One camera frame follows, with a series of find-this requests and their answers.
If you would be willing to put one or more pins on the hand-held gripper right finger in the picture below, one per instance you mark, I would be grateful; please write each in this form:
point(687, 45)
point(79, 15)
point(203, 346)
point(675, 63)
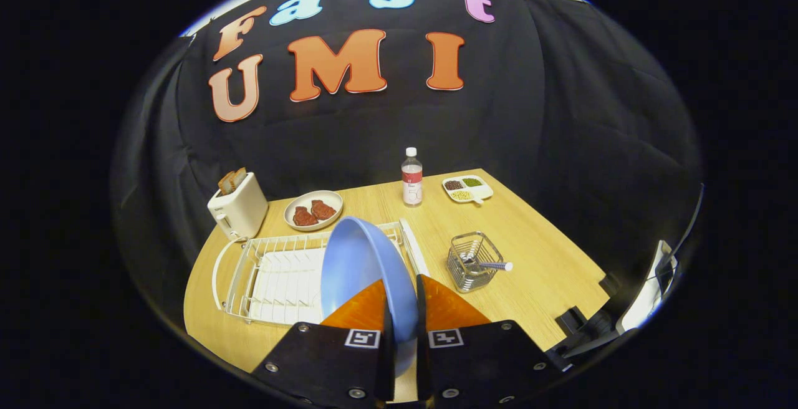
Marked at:
point(486, 365)

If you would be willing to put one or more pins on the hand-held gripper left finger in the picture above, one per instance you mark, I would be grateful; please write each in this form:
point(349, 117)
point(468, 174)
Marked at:
point(330, 365)

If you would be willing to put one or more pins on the blue plate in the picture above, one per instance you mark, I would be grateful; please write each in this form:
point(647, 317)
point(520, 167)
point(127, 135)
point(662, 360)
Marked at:
point(361, 259)

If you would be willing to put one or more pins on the beige round plate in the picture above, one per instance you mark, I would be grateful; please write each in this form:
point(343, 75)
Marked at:
point(330, 200)

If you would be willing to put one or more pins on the white divided bean dish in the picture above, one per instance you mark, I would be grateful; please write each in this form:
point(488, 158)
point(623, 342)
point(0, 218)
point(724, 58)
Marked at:
point(481, 191)

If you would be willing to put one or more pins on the black table clamp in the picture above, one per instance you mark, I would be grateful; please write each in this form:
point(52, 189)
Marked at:
point(610, 284)
point(570, 320)

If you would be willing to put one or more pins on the red-brown meat piece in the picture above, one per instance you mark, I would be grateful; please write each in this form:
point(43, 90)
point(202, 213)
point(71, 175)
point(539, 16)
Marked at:
point(323, 209)
point(304, 216)

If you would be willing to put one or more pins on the white toaster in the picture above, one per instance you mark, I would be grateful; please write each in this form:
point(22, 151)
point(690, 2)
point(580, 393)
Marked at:
point(240, 212)

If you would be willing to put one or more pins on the clear plastic water bottle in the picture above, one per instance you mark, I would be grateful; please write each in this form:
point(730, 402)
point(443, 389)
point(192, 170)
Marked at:
point(411, 181)

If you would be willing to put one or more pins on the brown toast slices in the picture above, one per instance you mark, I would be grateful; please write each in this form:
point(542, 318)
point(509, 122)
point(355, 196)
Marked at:
point(230, 179)

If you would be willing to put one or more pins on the black backdrop cloth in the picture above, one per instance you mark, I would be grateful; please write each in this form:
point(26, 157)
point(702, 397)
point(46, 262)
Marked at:
point(561, 116)

